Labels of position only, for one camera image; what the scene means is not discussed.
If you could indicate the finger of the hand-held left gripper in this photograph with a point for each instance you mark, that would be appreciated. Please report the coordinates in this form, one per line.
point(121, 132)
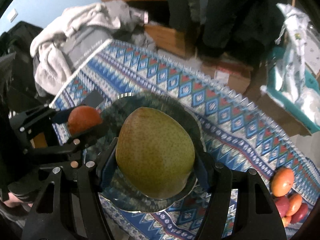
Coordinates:
point(87, 137)
point(40, 116)

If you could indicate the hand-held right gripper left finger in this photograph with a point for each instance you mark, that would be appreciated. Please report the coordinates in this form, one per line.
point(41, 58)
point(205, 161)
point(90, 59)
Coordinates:
point(107, 166)

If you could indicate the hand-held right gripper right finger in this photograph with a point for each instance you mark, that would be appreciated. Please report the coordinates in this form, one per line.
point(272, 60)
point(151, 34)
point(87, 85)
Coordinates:
point(203, 172)

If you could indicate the red orange round fruit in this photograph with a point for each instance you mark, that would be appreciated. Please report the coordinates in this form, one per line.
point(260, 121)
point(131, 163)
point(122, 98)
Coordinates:
point(83, 120)

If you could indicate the green pear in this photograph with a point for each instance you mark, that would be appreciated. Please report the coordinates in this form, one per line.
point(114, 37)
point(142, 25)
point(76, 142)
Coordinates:
point(155, 152)

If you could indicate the dark green glass plate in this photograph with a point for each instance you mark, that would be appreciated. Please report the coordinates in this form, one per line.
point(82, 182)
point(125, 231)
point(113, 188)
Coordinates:
point(172, 107)

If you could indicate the person's left forearm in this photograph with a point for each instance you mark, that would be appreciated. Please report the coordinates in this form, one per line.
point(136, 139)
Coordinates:
point(22, 191)

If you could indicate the blue patterned blanket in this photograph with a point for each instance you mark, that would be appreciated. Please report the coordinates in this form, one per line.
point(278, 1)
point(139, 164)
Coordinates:
point(225, 120)

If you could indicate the light grey cloth pile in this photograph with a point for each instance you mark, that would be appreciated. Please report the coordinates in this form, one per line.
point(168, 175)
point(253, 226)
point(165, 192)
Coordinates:
point(50, 55)

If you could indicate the black suitcase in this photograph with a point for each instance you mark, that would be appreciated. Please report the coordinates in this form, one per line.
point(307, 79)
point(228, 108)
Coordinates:
point(20, 55)

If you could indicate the grey jacket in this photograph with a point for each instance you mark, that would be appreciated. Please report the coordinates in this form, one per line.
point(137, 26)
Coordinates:
point(85, 42)

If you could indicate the small yellow red fruit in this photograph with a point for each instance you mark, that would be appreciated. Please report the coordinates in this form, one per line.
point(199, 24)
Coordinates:
point(286, 221)

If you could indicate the flat labelled cardboard box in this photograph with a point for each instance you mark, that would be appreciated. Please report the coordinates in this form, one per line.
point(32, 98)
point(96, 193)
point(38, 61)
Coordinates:
point(227, 72)

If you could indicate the teal plastic basket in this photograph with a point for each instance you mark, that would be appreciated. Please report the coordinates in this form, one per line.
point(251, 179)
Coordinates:
point(275, 75)

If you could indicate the brown wooden box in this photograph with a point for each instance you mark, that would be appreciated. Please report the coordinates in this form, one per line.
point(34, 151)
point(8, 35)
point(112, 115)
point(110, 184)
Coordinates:
point(170, 40)

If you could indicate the clear plastic bag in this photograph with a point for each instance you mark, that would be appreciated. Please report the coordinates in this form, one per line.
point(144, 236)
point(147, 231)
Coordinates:
point(310, 102)

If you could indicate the black hanging clothes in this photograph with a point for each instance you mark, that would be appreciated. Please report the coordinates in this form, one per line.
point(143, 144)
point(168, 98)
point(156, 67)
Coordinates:
point(225, 12)

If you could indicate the white light switch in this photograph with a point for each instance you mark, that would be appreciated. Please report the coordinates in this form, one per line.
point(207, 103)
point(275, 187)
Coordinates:
point(12, 15)

